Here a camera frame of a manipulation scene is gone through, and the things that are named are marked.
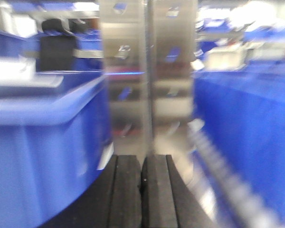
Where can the blue bin right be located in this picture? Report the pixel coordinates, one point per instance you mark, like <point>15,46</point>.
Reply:
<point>244,115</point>

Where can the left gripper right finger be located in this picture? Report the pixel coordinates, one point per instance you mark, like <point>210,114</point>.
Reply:
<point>166,200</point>

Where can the black object behind bin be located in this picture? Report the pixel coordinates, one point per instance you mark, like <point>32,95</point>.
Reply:
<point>57,47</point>

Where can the blue bin left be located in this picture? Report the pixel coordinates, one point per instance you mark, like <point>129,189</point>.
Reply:
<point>50,148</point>

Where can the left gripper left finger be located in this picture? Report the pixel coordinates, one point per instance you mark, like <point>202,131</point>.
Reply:
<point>112,201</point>

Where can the perforated steel upright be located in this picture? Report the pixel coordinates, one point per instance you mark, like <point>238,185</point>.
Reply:
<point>148,49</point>

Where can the blue bin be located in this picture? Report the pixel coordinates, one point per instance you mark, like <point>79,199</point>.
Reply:
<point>244,115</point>
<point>50,148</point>

